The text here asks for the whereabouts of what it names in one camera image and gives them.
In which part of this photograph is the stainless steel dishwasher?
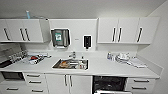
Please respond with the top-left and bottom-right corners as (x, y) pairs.
(92, 75), (129, 94)

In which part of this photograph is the black soap dispenser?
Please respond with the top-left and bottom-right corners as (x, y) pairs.
(83, 34), (92, 51)

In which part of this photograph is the chrome faucet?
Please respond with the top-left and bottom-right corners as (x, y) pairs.
(67, 51), (77, 60)

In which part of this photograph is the white cup with saucer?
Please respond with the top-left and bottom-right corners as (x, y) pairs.
(77, 61), (87, 70)

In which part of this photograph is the blue label soap bottle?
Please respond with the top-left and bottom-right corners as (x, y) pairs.
(106, 51), (112, 61)

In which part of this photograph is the steel paper towel dispenser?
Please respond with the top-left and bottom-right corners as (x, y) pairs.
(50, 27), (72, 50)

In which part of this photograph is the orange food container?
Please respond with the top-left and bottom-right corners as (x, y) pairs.
(58, 60), (69, 68)

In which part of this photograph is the small white bottle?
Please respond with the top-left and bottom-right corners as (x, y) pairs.
(111, 53), (116, 62)

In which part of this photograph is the steel kitchen sink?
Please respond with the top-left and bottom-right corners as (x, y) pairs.
(51, 58), (90, 71)

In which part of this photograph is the white under-sink cabinet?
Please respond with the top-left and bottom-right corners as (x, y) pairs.
(44, 73), (94, 94)

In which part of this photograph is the stack of white dishes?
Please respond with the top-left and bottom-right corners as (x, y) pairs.
(115, 52), (131, 65)

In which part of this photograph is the white drawer cabinet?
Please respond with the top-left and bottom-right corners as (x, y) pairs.
(124, 77), (156, 94)
(0, 71), (50, 94)

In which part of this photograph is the small blue bottle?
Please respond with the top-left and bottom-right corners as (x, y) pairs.
(25, 10), (31, 20)

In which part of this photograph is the black built-in microwave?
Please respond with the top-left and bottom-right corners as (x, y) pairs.
(0, 71), (25, 81)

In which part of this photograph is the white wall outlet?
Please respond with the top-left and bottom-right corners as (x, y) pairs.
(96, 45), (101, 53)

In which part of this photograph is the black cabinet handle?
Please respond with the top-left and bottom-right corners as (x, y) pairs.
(136, 26), (144, 43)
(111, 26), (117, 43)
(117, 26), (123, 43)

